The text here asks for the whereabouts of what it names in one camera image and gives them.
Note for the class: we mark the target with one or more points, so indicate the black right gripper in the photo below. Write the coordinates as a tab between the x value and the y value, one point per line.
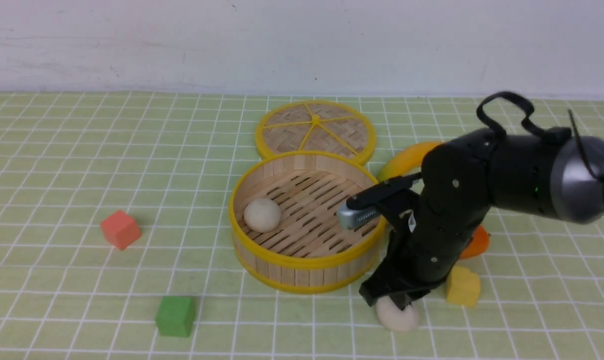
430	239

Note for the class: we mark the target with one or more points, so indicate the white steamed bun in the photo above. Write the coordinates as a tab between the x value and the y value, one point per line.
395	319
262	215

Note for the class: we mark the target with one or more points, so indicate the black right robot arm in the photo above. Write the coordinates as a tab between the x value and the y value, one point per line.
528	175

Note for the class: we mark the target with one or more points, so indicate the bamboo steamer tray yellow rim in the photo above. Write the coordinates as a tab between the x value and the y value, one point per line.
308	252

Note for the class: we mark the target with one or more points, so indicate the bamboo steamer lid yellow rim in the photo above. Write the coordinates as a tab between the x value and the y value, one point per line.
316	125

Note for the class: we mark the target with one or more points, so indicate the yellow foam cube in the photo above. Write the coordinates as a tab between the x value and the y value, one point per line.
462	287

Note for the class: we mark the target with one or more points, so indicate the orange plastic mango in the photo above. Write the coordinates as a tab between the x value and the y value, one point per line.
479	243

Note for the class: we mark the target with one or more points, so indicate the yellow plastic banana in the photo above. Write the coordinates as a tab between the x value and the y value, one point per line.
406	160

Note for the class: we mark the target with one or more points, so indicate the green foam cube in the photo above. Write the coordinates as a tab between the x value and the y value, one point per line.
175	316

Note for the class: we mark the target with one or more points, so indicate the red foam cube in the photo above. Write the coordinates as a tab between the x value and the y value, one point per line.
120	229

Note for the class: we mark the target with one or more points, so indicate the checkered green tablecloth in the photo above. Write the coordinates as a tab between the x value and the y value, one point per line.
170	161

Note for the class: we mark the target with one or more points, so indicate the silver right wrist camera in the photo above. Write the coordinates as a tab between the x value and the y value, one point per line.
359	216

